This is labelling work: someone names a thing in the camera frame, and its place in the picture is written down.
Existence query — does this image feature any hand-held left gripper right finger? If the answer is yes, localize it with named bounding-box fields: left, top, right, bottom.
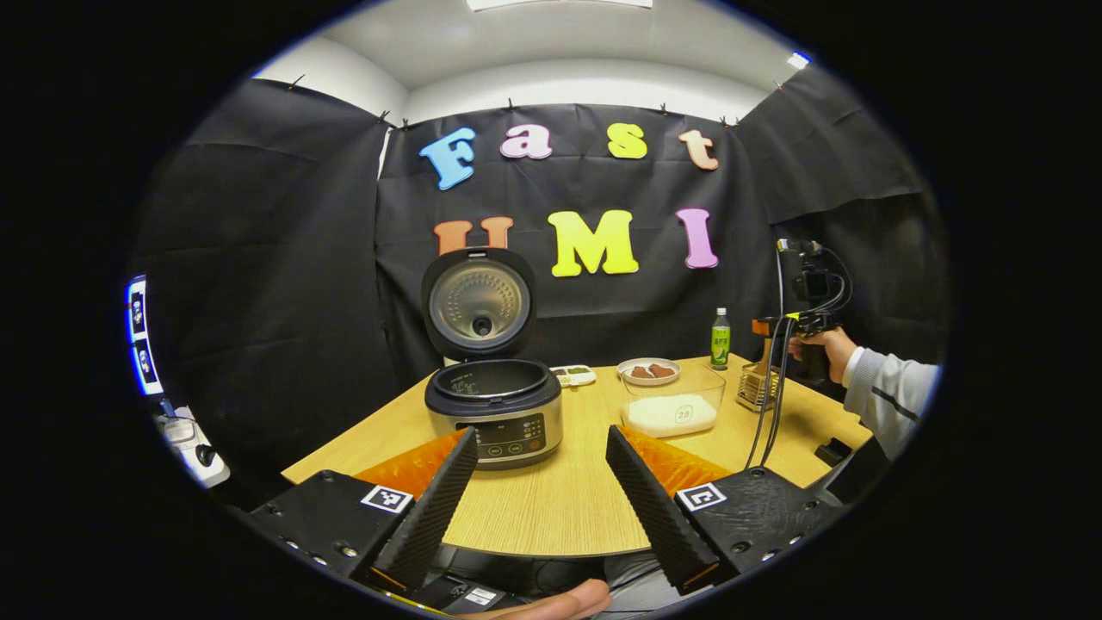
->
left=605, top=425, right=840, bottom=597

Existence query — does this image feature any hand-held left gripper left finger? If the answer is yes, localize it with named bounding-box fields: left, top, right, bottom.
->
left=250, top=428, right=479, bottom=595

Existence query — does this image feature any clear container of white rice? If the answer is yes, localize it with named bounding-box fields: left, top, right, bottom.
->
left=620, top=366, right=727, bottom=438

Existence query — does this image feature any black silver rice cooker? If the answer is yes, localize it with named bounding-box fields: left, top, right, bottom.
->
left=421, top=247, right=564, bottom=470

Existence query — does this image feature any green drink bottle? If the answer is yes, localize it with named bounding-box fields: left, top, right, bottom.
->
left=710, top=308, right=732, bottom=371

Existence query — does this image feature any white round plate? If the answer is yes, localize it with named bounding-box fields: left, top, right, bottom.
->
left=616, top=357, right=681, bottom=386

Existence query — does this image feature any white device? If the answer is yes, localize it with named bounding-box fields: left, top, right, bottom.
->
left=155, top=409, right=231, bottom=490

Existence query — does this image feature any blue-lit screen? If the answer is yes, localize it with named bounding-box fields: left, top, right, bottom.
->
left=125, top=276, right=164, bottom=397

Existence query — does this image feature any ceiling light panel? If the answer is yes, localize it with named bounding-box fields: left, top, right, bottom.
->
left=465, top=0, right=653, bottom=12

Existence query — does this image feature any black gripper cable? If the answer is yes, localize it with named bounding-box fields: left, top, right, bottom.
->
left=745, top=250, right=797, bottom=470

